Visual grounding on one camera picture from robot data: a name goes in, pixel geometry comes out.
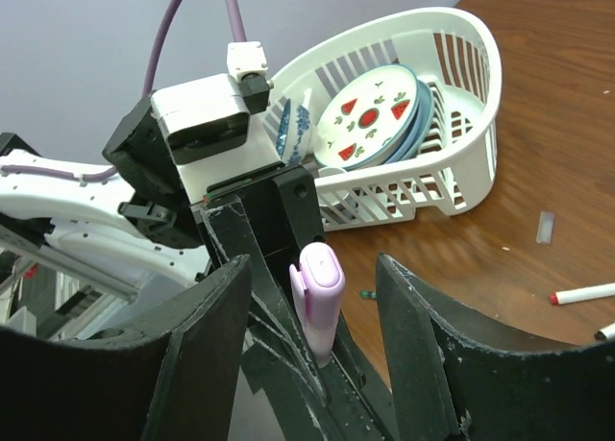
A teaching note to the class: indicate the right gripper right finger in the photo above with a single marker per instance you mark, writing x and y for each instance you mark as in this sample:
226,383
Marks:
457,374

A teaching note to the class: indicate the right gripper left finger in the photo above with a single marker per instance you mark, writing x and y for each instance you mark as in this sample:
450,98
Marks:
167,374

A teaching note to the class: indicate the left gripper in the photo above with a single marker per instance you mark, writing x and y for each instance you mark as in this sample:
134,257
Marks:
270,215

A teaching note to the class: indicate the pink highlighter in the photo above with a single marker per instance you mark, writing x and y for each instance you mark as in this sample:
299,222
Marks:
318,282

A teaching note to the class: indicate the white marker black tip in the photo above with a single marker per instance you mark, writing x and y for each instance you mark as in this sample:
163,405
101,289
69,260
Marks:
605,333

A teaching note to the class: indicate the white marker red tip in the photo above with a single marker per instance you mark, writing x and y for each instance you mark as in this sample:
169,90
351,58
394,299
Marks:
582,294

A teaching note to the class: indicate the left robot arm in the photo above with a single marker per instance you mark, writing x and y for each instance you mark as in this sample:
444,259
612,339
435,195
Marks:
143,214

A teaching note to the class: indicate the green pen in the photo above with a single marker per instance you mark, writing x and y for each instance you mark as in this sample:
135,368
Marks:
366,294

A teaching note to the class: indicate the clear pen cap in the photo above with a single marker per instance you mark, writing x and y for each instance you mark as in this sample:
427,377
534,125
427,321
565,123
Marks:
545,228

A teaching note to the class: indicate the white laundry basket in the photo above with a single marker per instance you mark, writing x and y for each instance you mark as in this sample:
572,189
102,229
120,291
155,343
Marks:
455,54

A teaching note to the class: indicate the blue patterned bowl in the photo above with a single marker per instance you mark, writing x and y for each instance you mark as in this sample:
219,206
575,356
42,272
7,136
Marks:
296,133

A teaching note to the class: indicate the watermelon pattern plate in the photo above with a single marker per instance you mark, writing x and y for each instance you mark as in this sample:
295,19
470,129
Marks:
368,119

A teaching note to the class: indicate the light blue plate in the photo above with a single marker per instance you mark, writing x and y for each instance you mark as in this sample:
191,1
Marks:
420,127

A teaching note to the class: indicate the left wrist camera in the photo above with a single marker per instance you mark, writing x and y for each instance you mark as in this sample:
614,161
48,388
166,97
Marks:
211,125

